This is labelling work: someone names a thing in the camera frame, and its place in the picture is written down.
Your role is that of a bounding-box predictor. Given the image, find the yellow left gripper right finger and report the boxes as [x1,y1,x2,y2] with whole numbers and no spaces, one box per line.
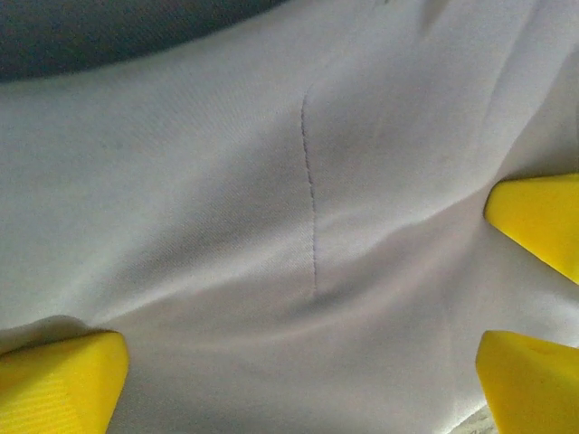
[476,329,579,434]

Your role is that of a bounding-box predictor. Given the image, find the plain lavender skirt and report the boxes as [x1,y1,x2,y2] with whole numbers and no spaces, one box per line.
[0,0,579,434]

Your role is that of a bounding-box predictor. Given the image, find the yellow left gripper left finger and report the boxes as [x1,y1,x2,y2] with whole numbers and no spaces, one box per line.
[0,329,132,434]

